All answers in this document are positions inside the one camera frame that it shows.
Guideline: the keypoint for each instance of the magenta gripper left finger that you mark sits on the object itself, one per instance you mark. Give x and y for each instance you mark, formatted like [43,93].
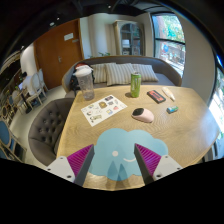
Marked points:
[73,168]

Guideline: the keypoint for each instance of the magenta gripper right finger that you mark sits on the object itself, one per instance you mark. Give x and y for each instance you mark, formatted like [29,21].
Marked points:
[153,166]

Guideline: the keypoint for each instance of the blue cloud mouse pad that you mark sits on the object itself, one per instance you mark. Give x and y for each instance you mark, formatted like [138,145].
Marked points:
[114,155]

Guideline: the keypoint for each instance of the pink computer mouse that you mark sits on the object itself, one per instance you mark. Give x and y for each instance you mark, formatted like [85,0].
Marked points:
[142,114]

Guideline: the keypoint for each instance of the grey tufted armchair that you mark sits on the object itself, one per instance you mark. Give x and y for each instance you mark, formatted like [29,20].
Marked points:
[46,129]

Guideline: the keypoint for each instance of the small teal eraser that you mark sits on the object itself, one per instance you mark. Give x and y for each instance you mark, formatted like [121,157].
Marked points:
[172,109]

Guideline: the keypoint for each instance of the white sticker sheet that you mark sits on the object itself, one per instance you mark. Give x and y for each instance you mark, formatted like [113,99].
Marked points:
[102,109]

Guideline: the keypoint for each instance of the blue wooden chair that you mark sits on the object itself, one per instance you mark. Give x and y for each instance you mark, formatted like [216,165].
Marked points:
[10,147]

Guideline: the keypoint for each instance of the black red phone case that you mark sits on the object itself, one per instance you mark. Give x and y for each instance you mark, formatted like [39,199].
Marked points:
[158,98]

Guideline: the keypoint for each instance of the green drink can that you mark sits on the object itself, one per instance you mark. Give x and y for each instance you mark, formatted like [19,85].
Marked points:
[135,84]

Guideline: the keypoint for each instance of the striped cushion right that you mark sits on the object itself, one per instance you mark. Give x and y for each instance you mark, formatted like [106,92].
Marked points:
[146,71]

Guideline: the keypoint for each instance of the striped cushion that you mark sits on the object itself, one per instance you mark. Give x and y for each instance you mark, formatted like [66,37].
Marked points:
[103,72]
[146,71]
[118,74]

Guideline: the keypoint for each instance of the white chair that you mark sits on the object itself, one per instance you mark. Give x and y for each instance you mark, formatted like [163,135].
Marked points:
[33,88]

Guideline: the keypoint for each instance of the grey curved sofa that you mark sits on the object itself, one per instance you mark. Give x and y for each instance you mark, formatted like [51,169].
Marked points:
[166,74]

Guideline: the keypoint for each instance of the striped cushion middle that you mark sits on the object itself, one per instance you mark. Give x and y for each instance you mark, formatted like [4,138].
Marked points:
[118,74]

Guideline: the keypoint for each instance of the striped cushion left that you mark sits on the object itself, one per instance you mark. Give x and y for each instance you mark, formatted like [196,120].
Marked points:
[103,72]

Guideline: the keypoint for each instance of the orange wooden door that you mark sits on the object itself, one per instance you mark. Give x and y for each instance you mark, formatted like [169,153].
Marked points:
[57,51]

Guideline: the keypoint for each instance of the large window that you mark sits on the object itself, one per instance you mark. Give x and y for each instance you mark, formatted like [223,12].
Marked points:
[169,40]

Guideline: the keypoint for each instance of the beige glass cabinet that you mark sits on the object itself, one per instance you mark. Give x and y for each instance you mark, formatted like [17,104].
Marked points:
[129,38]

